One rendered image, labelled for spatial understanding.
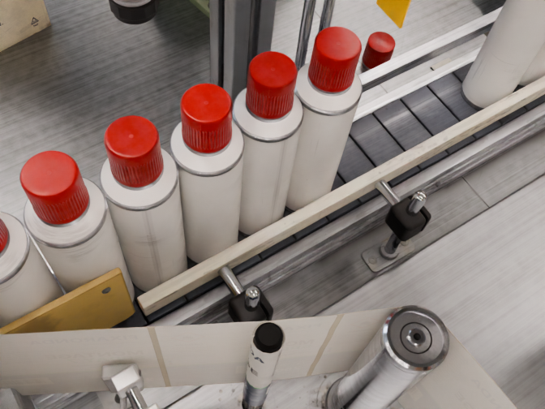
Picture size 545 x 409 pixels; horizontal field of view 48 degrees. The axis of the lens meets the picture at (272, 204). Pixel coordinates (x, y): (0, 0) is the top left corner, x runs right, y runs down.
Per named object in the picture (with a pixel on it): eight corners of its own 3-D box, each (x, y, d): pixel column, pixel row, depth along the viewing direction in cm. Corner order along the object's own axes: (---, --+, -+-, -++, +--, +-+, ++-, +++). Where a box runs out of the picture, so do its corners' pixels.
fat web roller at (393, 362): (346, 445, 49) (411, 393, 33) (314, 395, 51) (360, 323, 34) (391, 413, 51) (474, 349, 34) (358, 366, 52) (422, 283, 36)
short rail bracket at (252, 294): (241, 359, 57) (246, 316, 46) (207, 303, 59) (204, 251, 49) (270, 341, 58) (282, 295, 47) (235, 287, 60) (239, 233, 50)
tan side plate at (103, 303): (22, 381, 48) (-16, 349, 40) (19, 373, 48) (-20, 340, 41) (138, 317, 51) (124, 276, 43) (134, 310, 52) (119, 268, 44)
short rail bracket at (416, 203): (385, 270, 62) (419, 214, 52) (367, 247, 63) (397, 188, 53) (409, 256, 63) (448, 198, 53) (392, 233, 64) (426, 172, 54)
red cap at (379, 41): (357, 61, 76) (362, 41, 73) (371, 45, 77) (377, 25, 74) (380, 75, 75) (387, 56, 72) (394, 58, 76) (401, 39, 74)
